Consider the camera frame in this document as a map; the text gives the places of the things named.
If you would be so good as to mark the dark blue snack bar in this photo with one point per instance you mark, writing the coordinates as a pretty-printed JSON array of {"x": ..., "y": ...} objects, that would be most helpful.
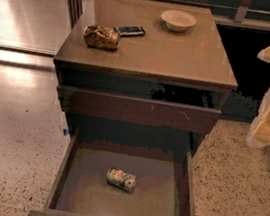
[{"x": 130, "y": 31}]

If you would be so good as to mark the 7up soda can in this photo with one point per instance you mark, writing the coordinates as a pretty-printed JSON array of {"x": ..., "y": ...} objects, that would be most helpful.
[{"x": 121, "y": 179}]

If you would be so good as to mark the brown drawer cabinet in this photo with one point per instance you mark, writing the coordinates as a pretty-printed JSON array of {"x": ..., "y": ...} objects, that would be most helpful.
[{"x": 189, "y": 68}]

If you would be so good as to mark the white ceramic bowl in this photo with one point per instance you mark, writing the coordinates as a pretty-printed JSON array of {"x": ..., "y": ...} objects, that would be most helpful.
[{"x": 178, "y": 21}]

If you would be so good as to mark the blue tape piece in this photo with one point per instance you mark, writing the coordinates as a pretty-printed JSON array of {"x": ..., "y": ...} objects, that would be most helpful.
[{"x": 66, "y": 132}]

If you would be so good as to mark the open middle drawer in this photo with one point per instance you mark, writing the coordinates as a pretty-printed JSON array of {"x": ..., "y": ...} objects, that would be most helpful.
[{"x": 163, "y": 185}]

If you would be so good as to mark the brown chip bag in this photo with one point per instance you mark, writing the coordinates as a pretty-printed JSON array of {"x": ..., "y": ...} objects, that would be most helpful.
[{"x": 101, "y": 37}]

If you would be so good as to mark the closed top drawer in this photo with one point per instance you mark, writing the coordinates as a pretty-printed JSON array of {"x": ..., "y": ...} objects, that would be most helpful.
[{"x": 136, "y": 110}]

